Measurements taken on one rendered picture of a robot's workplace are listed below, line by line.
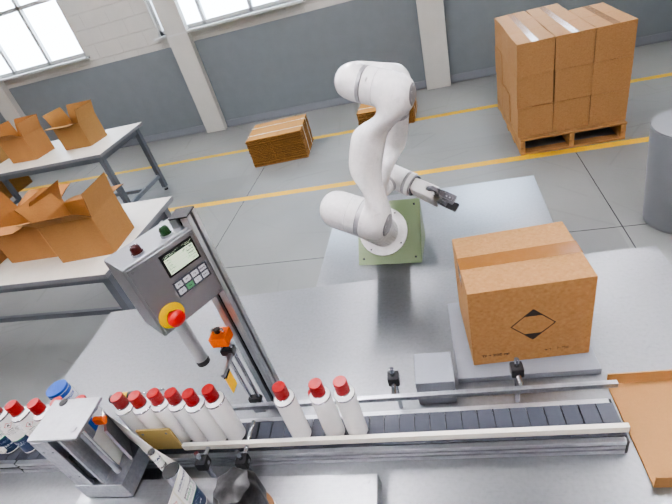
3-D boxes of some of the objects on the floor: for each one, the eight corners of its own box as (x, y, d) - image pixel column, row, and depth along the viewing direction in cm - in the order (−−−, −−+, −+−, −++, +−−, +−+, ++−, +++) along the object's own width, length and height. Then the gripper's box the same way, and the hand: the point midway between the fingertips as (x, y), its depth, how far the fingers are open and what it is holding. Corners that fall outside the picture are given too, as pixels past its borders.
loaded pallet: (626, 138, 365) (643, 19, 314) (518, 156, 384) (517, 46, 334) (581, 91, 459) (587, -6, 409) (496, 107, 479) (492, 16, 429)
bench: (-20, 245, 521) (-71, 187, 477) (27, 209, 583) (-14, 154, 539) (140, 223, 463) (99, 154, 419) (173, 185, 526) (141, 121, 482)
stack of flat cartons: (254, 168, 508) (244, 142, 490) (263, 148, 550) (254, 124, 533) (308, 157, 495) (300, 130, 478) (313, 138, 538) (306, 113, 520)
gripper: (412, 166, 151) (459, 186, 144) (420, 183, 167) (463, 202, 160) (401, 186, 151) (448, 207, 144) (411, 201, 167) (453, 220, 160)
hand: (453, 203), depth 152 cm, fingers open, 8 cm apart
